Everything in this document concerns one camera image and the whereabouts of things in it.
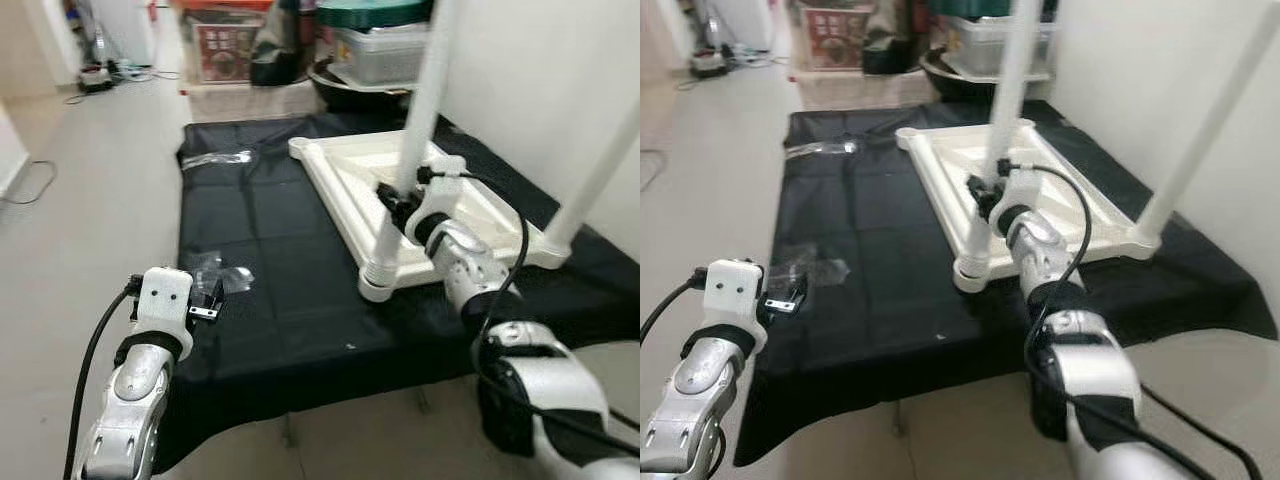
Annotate white plastic table leg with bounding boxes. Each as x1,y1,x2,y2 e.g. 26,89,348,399
1135,0,1280,261
357,0,461,303
953,0,1046,294
540,95,641,256

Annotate cross shaped clear tape patch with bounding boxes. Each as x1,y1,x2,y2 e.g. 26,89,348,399
770,245,851,293
188,250,259,296

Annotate white plastic table top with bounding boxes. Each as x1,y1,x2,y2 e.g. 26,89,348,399
895,118,1166,293
288,128,573,303

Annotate black tablecloth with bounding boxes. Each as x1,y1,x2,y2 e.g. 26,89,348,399
733,98,1280,469
150,110,641,476

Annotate black round basin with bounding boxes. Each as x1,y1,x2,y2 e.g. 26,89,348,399
308,60,416,113
920,50,1051,101

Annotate long clear tape strip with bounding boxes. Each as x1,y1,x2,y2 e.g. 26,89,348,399
183,150,256,171
785,140,863,161

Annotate clear plastic storage box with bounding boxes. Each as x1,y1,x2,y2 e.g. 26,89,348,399
940,12,1051,79
328,22,431,86

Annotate pink patterned cloth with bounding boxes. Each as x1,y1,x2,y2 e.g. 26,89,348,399
185,80,316,123
795,68,926,111

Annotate dark plastic bag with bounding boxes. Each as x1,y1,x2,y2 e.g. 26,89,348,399
862,0,936,76
250,0,321,86

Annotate dark green round lid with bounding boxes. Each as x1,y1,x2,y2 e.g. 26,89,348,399
315,0,436,29
930,0,1011,16

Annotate red printed carton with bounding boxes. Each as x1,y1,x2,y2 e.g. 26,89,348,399
190,15,251,83
805,8,866,69

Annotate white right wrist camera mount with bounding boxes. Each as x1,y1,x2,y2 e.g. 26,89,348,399
405,155,471,241
990,165,1048,236

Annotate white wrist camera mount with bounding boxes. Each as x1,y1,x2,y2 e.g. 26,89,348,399
703,258,769,353
135,265,198,361
405,155,471,241
990,165,1048,236

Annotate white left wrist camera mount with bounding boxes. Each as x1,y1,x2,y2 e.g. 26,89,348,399
703,258,769,353
135,265,198,361

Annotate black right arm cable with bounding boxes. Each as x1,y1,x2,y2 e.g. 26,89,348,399
415,165,641,461
1000,160,1266,480

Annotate black floor cable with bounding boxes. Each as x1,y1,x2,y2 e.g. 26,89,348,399
640,148,666,196
0,158,59,206

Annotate hanging coloured cables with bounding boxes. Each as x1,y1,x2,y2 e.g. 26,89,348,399
690,0,731,51
60,0,111,61

